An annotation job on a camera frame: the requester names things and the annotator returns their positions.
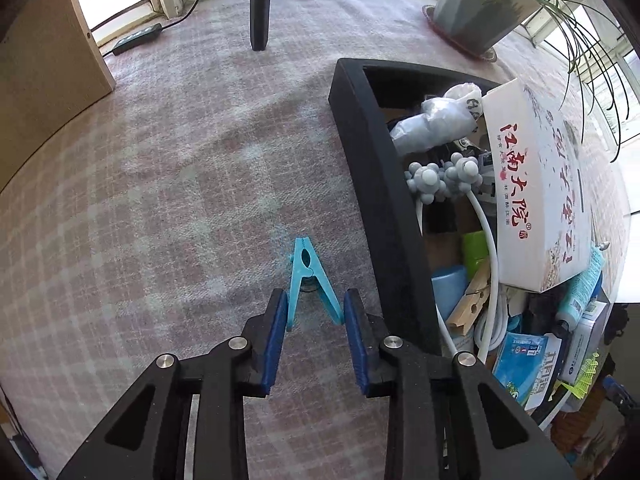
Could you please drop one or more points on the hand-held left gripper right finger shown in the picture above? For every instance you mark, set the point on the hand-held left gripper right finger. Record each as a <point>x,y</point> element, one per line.
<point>356,345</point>

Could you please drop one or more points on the pink plaid desktop cloth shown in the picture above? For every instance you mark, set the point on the pink plaid desktop cloth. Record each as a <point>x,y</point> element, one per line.
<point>175,185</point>

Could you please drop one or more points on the white printed tissue box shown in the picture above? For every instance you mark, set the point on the white printed tissue box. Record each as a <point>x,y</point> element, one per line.
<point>540,185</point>

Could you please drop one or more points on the green grass plant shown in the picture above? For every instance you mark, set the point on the green grass plant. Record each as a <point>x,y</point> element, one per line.
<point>575,25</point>

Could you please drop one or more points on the black tray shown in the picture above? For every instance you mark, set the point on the black tray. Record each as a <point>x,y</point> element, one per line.
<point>380,185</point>

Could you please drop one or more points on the white plastic bag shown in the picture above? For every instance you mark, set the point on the white plastic bag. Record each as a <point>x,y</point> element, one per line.
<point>435,120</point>

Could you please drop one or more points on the wooden clothespin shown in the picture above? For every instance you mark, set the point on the wooden clothespin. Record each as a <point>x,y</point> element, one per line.
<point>467,305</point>

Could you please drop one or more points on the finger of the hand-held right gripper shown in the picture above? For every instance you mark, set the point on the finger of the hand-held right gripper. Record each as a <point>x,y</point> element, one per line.
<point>620,395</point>

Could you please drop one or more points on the small white and blue box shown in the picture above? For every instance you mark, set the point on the small white and blue box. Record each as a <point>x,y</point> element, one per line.
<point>582,345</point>

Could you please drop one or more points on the blue packet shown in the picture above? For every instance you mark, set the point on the blue packet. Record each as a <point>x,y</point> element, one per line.
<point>520,367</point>

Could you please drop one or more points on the black tripod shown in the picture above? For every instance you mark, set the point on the black tripod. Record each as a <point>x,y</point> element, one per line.
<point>260,5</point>

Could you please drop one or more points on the blue clothespin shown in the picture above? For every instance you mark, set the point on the blue clothespin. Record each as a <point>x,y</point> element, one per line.
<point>307,270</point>

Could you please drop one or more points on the wooden board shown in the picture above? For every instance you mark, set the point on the wooden board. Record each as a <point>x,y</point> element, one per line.
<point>45,70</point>

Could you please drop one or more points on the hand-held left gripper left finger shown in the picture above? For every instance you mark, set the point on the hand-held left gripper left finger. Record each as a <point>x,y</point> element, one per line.
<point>275,340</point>

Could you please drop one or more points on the brown pot saucer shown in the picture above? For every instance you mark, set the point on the brown pot saucer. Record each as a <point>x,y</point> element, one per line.
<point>450,35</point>

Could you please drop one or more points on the blue tube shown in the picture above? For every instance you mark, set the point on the blue tube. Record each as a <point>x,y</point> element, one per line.
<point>580,290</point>

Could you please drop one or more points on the grey and white plant pot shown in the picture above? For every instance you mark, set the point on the grey and white plant pot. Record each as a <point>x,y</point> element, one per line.
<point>480,5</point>

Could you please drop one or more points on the grey ball toy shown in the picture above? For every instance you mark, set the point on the grey ball toy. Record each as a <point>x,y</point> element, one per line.
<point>430,180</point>

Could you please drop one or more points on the light blue cap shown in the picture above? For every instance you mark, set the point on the light blue cap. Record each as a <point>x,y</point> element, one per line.
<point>450,290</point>

